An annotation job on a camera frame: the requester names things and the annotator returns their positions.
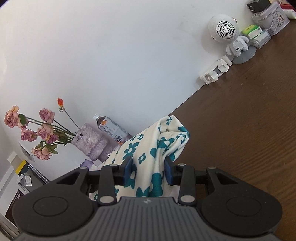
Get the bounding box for cream teal floral garment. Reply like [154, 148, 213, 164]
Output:
[97, 115, 190, 199]

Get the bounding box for purple tissue pack upper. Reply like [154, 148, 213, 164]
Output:
[80, 159, 104, 171]

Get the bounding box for purple textured vase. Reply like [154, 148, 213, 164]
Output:
[71, 123, 118, 162]

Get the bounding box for tea drink plastic bottle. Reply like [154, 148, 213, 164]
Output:
[93, 114, 132, 145]

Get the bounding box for dried pink rose bouquet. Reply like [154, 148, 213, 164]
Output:
[4, 105, 76, 161]

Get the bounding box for white plastic clip holder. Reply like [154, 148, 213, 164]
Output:
[199, 55, 232, 85]

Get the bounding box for white robot figurine speaker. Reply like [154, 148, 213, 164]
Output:
[208, 14, 257, 65]

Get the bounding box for green white tissue packs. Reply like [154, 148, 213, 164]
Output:
[241, 25, 271, 49]

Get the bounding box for grey floral tin box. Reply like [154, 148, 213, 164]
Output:
[251, 2, 290, 36]

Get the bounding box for black small box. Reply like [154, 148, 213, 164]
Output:
[246, 0, 271, 14]

